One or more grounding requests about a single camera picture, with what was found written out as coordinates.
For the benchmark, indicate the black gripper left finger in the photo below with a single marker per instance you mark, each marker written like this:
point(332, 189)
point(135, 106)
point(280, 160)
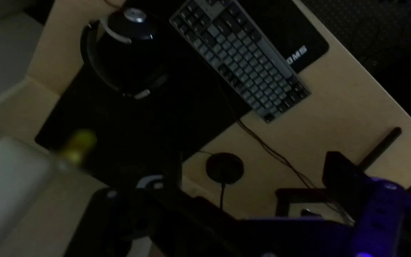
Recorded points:
point(139, 223)

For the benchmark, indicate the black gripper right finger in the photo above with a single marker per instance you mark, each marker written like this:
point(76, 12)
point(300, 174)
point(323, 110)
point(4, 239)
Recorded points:
point(382, 214)

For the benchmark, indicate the black gooseneck desk lamp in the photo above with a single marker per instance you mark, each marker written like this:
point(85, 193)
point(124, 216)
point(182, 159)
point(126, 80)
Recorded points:
point(225, 167)

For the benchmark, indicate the black monitor stand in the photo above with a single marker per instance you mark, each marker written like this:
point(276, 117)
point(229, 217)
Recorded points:
point(382, 146)

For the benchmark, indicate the black desk mat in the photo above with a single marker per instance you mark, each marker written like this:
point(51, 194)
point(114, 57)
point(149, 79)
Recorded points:
point(135, 129)

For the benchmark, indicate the small yellow figurine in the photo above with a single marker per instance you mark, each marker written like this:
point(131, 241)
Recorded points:
point(79, 147)

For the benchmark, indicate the grey mechanical keyboard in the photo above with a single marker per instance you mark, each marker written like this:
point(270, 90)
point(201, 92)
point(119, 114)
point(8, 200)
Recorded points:
point(239, 52)

